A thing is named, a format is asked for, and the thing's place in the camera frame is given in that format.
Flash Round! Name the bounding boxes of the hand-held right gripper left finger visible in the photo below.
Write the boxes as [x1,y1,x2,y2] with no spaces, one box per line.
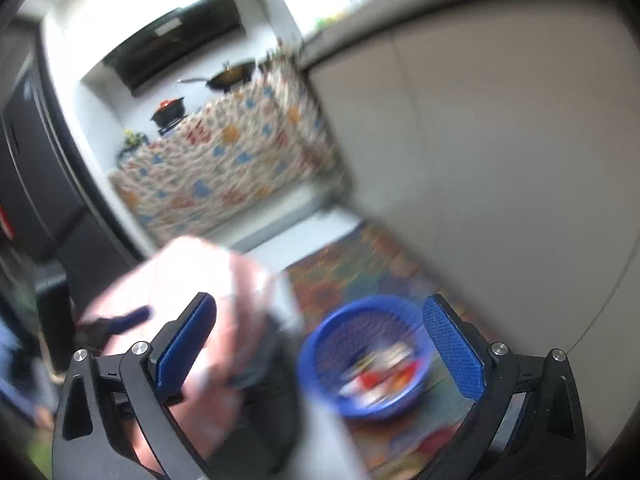
[51,291,217,480]

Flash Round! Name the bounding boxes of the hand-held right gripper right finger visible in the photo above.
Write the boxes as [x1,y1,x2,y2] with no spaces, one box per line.
[422,294,587,480]

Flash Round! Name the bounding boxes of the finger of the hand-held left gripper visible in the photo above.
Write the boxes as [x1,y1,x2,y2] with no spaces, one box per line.
[77,305,152,343]

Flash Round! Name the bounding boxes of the blue plastic basket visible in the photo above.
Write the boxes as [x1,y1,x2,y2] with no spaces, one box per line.
[296,295,436,421]

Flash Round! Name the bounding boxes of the orange striped tablecloth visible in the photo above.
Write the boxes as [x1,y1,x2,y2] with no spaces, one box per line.
[75,236,281,480]

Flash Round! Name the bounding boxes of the colourful floor mat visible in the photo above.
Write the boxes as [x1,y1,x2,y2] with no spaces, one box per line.
[280,220,481,461]

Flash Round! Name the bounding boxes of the large printed cloth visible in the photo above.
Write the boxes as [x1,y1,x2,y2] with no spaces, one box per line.
[107,77,311,246]

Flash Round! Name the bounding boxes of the grey refrigerator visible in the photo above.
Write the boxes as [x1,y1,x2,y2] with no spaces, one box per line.
[0,50,146,281]

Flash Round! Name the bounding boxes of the kitchen counter cabinets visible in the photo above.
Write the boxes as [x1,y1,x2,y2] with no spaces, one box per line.
[297,0,640,376]

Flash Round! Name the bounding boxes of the black clay pot orange lid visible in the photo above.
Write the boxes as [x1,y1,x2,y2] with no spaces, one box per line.
[149,97,188,133]

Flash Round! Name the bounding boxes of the narrow printed cloth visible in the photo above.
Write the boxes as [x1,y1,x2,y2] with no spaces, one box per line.
[260,52,351,196]

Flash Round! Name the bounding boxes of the black wok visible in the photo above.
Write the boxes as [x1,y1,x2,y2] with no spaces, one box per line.
[177,57,258,95]

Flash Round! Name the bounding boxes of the black range hood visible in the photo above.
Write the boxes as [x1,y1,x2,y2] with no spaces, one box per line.
[102,0,246,96]

